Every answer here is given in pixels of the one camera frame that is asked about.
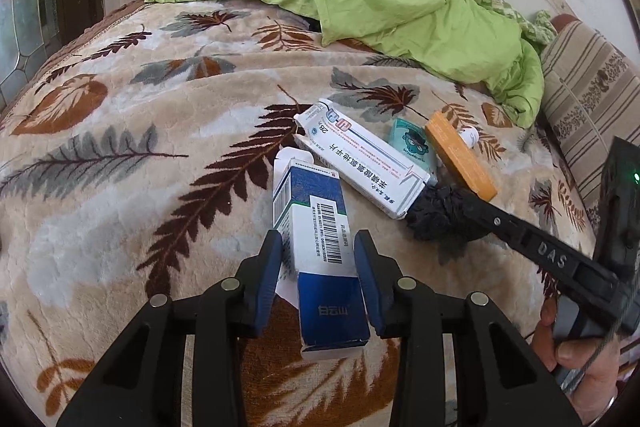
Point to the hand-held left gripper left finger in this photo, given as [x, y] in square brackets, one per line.
[267, 277]

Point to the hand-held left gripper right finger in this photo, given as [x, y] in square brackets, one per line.
[372, 287]

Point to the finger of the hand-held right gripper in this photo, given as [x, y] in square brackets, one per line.
[525, 242]

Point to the blue white box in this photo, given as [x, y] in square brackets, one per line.
[320, 257]

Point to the black bag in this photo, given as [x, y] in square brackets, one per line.
[435, 212]

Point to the orange cardboard box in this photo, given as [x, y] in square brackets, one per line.
[460, 157]

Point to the white bottle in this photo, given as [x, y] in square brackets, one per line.
[470, 137]

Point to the long white medicine box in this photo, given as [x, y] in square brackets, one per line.
[360, 157]

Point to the teal packet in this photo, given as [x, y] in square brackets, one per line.
[410, 147]

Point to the person's right hand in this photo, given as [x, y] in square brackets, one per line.
[600, 389]

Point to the leaf print blanket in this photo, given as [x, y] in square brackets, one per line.
[150, 207]

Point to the striped floral cushion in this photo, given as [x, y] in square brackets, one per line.
[590, 82]

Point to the stained glass window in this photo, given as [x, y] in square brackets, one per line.
[20, 32]

